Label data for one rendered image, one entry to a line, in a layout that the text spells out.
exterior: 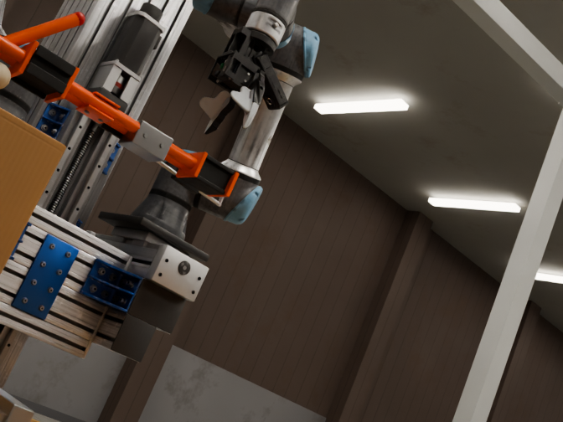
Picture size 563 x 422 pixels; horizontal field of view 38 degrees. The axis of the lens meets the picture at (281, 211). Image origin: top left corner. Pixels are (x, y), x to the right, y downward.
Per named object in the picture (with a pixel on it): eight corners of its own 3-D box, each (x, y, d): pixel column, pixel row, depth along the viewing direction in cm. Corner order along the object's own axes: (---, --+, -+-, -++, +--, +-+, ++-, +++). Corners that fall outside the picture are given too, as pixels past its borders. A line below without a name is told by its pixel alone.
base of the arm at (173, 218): (117, 218, 210) (134, 183, 213) (162, 243, 219) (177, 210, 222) (147, 222, 199) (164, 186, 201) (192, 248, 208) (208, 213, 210)
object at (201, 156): (193, 175, 145) (204, 151, 147) (174, 176, 152) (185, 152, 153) (229, 197, 150) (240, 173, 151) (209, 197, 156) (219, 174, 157)
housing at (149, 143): (131, 141, 140) (143, 119, 141) (116, 143, 145) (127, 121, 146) (164, 162, 143) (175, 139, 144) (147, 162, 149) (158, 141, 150)
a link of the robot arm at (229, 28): (237, 2, 216) (204, -39, 168) (275, 18, 216) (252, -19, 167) (221, 43, 218) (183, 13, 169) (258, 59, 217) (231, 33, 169)
